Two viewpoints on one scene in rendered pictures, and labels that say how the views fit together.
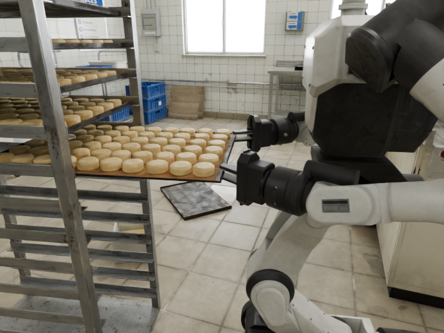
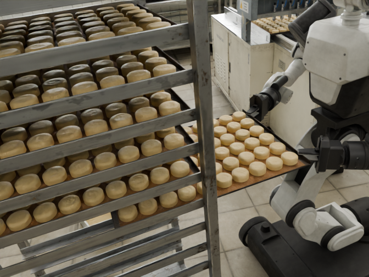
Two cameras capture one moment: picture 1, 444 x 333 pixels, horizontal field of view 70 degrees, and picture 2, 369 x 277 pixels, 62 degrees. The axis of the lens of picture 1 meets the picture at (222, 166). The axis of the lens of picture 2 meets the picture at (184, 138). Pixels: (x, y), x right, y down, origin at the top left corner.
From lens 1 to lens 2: 0.74 m
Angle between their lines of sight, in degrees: 25
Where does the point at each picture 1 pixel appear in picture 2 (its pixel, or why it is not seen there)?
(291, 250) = (314, 183)
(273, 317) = (308, 230)
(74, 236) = (217, 245)
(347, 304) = not seen: hidden behind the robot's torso
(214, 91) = not seen: hidden behind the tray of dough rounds
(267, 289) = (306, 215)
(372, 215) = not seen: outside the picture
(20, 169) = (167, 215)
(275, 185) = (357, 156)
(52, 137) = (211, 182)
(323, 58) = (356, 62)
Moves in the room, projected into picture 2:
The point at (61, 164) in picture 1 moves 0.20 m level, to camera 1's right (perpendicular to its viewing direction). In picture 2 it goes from (215, 199) to (274, 170)
